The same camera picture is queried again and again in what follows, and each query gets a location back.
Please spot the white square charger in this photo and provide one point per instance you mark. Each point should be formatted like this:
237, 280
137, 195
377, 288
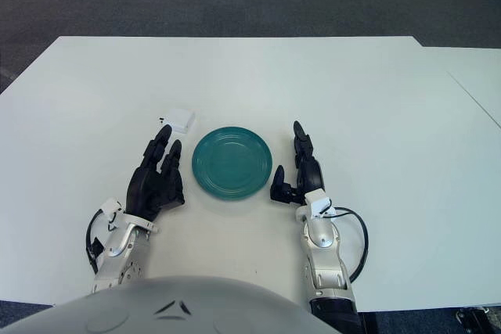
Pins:
180, 119

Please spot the grey robot torso shell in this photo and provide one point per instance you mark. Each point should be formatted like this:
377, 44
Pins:
164, 310

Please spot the black metal stand base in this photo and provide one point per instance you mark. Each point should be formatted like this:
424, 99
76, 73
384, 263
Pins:
475, 320

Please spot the teal round plate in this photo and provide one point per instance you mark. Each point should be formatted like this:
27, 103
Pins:
232, 162

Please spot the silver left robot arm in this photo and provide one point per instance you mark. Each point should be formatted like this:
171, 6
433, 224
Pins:
121, 244

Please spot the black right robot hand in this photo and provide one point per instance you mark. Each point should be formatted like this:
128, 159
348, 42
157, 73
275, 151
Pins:
311, 173

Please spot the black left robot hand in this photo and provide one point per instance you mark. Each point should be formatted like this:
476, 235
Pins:
150, 189

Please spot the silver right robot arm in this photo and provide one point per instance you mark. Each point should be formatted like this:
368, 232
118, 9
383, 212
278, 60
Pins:
325, 252

